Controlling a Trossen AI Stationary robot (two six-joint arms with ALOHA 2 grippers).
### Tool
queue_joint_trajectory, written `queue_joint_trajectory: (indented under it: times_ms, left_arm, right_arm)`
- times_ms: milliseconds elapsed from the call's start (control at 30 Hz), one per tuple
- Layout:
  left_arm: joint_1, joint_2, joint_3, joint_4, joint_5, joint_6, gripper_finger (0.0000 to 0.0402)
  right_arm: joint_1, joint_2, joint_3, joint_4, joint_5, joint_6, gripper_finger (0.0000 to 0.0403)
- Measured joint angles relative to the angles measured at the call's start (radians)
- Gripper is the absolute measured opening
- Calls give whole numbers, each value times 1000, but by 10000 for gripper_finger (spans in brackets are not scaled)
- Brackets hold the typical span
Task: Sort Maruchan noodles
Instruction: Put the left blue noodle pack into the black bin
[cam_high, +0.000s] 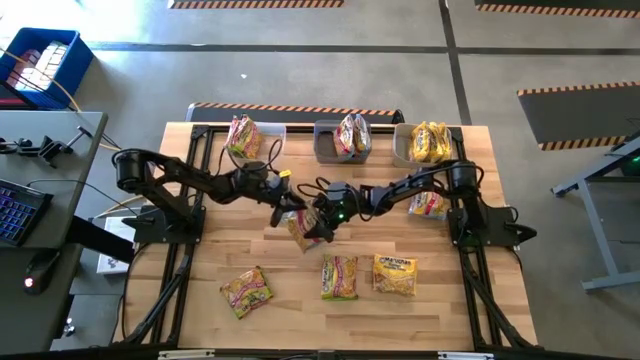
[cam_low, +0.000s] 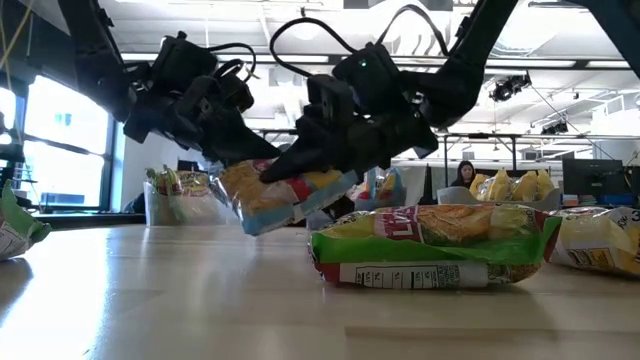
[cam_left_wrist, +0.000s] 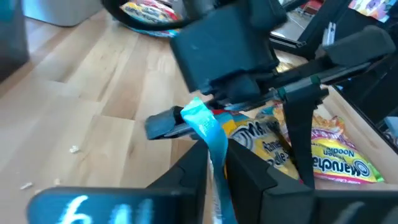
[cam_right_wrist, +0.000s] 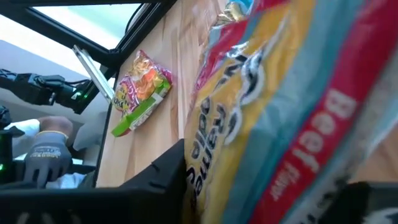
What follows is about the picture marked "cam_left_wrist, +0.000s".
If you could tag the colourful printed cloth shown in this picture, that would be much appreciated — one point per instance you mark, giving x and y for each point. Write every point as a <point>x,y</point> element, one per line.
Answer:
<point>373,7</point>

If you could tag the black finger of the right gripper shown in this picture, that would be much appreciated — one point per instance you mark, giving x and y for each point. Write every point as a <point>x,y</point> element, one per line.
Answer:
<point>161,124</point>
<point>300,130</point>

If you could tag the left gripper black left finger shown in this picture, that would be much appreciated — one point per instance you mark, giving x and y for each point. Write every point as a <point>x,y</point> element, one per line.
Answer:
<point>124,205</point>

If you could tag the smoky grey plastic bin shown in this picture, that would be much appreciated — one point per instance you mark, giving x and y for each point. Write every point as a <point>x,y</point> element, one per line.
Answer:
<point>12,40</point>

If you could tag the blue Maruchan noodle pack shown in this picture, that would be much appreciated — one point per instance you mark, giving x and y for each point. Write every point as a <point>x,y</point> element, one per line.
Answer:
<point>202,124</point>
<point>149,12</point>

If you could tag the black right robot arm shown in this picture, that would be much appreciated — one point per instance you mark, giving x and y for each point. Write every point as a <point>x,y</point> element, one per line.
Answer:
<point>267,7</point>

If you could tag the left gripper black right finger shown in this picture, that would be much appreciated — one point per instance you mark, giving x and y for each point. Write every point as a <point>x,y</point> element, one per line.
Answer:
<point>311,207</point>

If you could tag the white noodle crumb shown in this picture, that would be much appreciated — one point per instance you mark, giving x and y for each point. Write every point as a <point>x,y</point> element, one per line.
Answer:
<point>74,149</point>
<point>26,186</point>

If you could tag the green Maruchan noodle pack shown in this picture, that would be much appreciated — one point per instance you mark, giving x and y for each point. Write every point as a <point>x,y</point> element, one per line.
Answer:
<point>342,165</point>

